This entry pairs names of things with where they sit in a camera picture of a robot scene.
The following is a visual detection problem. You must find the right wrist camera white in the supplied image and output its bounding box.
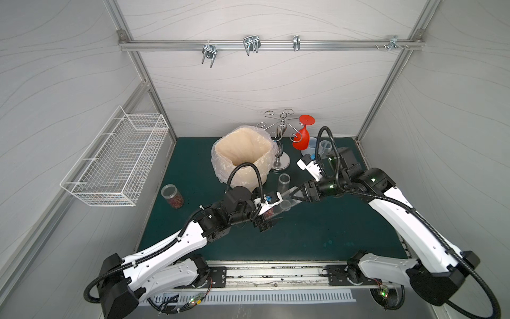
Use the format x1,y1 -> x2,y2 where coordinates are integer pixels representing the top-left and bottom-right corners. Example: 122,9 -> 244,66
297,154 -> 324,182

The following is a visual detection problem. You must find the red plastic wine glass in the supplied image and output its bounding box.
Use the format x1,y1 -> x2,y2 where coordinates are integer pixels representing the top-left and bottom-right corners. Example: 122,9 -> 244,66
292,114 -> 316,151

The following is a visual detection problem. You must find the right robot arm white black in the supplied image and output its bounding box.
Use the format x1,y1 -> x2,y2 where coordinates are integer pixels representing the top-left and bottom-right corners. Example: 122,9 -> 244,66
290,147 -> 502,318

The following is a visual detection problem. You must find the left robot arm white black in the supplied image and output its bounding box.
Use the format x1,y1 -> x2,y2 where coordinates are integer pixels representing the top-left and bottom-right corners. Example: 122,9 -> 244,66
83,186 -> 283,318

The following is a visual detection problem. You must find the metal hook right end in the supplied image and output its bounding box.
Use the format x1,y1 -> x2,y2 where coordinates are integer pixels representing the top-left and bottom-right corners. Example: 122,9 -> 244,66
375,36 -> 410,52

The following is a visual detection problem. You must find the metal hook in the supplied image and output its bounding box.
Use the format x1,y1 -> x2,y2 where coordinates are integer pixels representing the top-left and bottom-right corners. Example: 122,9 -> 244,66
201,44 -> 218,68
243,35 -> 261,56
293,35 -> 301,52

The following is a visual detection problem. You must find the aluminium top rail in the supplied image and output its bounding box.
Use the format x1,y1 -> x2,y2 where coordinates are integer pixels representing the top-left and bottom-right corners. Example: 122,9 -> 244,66
119,38 -> 426,52

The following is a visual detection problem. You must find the white wire basket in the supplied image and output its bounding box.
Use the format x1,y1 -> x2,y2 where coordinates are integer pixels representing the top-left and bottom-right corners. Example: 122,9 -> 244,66
60,106 -> 169,207

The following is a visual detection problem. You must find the white vent strip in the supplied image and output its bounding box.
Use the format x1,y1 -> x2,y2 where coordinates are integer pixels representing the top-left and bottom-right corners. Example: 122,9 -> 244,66
153,290 -> 357,306

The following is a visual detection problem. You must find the cream trash bin with bag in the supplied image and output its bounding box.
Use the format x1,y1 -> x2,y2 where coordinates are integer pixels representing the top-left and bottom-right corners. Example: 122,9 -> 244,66
211,126 -> 278,183

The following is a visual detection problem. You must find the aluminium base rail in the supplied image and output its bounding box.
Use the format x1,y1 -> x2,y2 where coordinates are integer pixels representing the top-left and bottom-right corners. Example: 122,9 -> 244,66
175,261 -> 407,290

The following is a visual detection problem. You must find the chrome glass holder stand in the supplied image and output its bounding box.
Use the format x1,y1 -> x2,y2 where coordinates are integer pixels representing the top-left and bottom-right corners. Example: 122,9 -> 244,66
256,108 -> 299,172

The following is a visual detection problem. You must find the clear wine glass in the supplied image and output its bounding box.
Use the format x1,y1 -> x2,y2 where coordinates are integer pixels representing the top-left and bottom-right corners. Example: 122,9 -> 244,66
318,140 -> 333,157

